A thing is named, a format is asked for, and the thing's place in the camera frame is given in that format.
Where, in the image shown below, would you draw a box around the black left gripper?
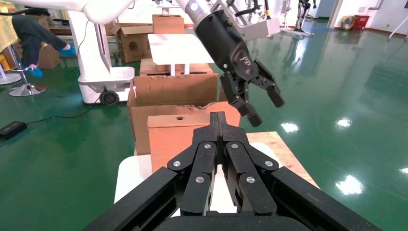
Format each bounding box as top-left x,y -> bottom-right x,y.
194,9 -> 286,128

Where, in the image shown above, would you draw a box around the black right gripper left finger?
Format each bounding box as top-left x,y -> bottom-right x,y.
167,111 -> 219,216

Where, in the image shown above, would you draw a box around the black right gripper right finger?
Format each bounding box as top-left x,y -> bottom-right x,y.
218,111 -> 280,215

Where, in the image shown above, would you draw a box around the small cardboard box with hole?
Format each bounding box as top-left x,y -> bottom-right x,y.
147,113 -> 213,173

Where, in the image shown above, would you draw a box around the large open cardboard box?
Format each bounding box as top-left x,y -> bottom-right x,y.
127,72 -> 242,157

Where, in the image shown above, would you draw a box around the plywood board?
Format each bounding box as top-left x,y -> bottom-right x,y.
246,131 -> 320,189

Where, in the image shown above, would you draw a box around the background robot on stand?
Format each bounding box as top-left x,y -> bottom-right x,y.
294,0 -> 318,33

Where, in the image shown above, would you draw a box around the small white side table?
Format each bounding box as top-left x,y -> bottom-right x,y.
147,33 -> 215,77

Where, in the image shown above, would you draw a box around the closed cardboard carton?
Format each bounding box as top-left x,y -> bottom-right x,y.
152,14 -> 186,35

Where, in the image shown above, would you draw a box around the yellow round fan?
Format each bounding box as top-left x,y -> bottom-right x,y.
340,15 -> 356,31

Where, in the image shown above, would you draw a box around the open printed cardboard carton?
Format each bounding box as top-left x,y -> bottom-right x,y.
110,25 -> 154,64

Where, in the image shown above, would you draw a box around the white slanted bar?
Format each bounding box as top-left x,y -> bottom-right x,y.
387,24 -> 408,41

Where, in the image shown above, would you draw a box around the white robot torso with base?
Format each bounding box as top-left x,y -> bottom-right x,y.
67,11 -> 136,106

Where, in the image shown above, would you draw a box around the blue shoe cover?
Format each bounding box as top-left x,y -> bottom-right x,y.
58,44 -> 77,58
19,63 -> 44,79

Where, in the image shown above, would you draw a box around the plain brown carton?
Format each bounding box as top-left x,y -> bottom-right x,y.
38,44 -> 61,70

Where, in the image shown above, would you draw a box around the chrome stool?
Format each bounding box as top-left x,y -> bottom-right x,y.
8,44 -> 49,97

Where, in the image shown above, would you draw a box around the black power adapter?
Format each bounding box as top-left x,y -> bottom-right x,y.
0,121 -> 28,141

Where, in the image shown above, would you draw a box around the round chrome base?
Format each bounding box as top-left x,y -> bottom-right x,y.
0,72 -> 22,86

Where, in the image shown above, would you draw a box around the seated person dark trousers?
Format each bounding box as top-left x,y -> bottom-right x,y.
0,0 -> 77,79

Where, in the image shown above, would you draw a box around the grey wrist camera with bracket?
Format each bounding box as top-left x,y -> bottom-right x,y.
212,0 -> 281,42

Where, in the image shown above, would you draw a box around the thin black camera cable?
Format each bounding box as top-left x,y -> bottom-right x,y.
234,0 -> 271,18

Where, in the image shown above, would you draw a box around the black floor cable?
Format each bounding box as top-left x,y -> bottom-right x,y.
27,102 -> 96,126

